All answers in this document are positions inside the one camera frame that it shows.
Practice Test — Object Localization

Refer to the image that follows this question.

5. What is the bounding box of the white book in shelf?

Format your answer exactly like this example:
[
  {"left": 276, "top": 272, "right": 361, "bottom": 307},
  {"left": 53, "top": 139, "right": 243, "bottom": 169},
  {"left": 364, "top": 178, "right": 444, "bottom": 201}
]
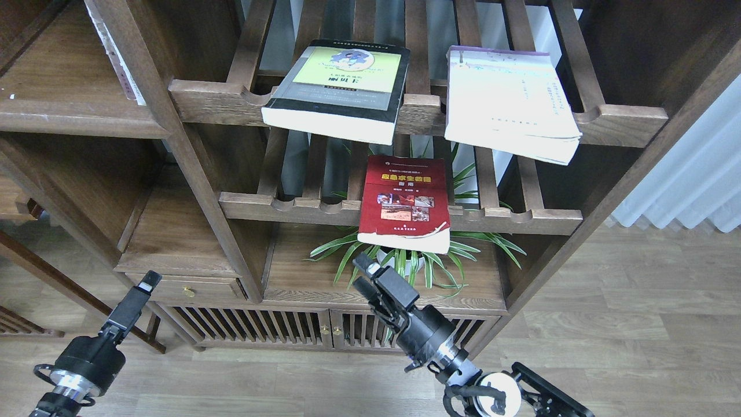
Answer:
[{"left": 85, "top": 1, "right": 146, "bottom": 106}]

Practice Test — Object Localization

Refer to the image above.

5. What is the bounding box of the white and purple book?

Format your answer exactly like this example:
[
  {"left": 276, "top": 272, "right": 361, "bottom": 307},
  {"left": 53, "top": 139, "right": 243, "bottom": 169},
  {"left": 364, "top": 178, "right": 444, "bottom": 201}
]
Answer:
[{"left": 444, "top": 45, "right": 582, "bottom": 164}]

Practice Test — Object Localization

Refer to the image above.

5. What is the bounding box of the white plant pot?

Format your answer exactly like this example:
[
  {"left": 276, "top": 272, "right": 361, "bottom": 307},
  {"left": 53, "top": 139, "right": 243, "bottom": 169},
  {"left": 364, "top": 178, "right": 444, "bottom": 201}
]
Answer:
[{"left": 376, "top": 247, "right": 425, "bottom": 277}]

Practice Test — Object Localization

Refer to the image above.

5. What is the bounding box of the green and black book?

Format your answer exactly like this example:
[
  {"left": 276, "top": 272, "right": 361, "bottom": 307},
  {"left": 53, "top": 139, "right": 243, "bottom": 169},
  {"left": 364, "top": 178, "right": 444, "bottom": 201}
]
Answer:
[{"left": 261, "top": 39, "right": 410, "bottom": 145}]

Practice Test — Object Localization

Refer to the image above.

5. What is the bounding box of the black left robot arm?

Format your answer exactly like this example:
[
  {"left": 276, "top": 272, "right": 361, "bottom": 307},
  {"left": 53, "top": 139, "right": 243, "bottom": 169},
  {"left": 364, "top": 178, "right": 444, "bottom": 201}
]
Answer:
[{"left": 30, "top": 271, "right": 162, "bottom": 416}]

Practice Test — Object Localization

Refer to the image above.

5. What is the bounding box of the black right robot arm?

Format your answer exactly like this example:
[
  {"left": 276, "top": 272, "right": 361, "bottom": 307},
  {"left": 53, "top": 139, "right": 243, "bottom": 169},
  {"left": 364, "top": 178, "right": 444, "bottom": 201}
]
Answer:
[{"left": 354, "top": 254, "right": 592, "bottom": 416}]

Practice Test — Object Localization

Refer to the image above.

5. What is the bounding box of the white curtain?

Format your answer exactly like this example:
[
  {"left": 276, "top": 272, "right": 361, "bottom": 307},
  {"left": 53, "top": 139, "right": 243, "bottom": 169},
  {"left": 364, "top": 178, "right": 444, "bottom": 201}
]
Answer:
[{"left": 608, "top": 78, "right": 740, "bottom": 232}]

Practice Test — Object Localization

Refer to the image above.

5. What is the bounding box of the dark wooden furniture at left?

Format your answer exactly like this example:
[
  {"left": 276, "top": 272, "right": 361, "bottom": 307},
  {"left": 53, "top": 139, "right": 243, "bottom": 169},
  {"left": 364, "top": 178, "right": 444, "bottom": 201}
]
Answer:
[{"left": 1, "top": 174, "right": 165, "bottom": 354}]

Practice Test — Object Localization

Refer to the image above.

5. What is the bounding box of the green spider plant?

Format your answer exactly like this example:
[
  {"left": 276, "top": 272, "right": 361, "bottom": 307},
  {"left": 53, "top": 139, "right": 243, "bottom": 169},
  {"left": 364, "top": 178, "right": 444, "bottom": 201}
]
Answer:
[{"left": 308, "top": 174, "right": 524, "bottom": 295}]

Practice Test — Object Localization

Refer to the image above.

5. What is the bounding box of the red book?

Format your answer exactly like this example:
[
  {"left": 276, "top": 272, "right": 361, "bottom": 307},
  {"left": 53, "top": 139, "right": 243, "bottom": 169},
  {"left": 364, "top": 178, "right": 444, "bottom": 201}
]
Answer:
[{"left": 358, "top": 154, "right": 452, "bottom": 254}]

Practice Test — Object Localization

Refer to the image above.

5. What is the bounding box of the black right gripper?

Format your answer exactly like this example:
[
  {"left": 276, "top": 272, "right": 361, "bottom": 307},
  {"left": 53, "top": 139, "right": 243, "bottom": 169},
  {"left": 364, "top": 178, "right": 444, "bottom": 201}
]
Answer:
[{"left": 353, "top": 253, "right": 471, "bottom": 377}]

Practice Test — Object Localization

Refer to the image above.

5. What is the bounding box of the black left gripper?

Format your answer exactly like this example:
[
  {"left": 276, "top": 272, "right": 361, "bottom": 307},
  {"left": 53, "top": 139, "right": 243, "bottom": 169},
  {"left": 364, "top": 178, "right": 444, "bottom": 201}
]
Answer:
[{"left": 34, "top": 271, "right": 162, "bottom": 400}]

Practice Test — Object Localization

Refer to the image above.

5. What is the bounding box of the dark wooden bookshelf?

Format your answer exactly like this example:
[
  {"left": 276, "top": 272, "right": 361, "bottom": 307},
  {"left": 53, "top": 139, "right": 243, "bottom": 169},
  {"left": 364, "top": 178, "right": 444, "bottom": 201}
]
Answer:
[{"left": 2, "top": 1, "right": 739, "bottom": 357}]

